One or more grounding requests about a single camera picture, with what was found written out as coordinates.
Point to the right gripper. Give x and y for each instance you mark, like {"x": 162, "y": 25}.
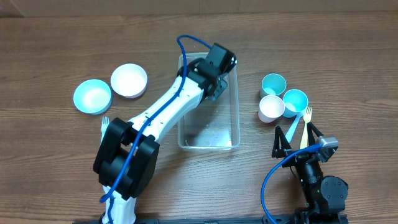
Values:
{"x": 280, "y": 150}

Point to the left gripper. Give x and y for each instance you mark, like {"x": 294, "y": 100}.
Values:
{"x": 219, "y": 88}

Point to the light blue plastic fork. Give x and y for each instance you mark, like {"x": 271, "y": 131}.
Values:
{"x": 290, "y": 133}

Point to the yellow plastic fork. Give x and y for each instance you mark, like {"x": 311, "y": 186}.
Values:
{"x": 306, "y": 118}

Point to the light blue cup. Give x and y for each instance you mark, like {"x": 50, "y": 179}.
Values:
{"x": 295, "y": 102}

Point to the pink cup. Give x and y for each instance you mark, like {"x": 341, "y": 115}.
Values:
{"x": 271, "y": 107}

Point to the teal green cup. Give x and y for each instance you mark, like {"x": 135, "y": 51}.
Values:
{"x": 272, "y": 84}

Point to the white bowl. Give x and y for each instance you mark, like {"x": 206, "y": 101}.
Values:
{"x": 129, "y": 80}

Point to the light blue bowl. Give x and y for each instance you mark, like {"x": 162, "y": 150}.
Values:
{"x": 92, "y": 96}

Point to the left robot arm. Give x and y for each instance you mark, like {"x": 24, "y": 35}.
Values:
{"x": 127, "y": 156}

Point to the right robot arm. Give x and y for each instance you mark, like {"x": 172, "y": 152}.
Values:
{"x": 325, "y": 194}

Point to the clear plastic container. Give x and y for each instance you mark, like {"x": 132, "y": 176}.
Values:
{"x": 213, "y": 125}

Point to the pale green plastic fork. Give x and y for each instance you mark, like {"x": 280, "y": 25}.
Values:
{"x": 104, "y": 126}

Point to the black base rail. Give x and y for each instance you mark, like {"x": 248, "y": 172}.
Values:
{"x": 217, "y": 221}

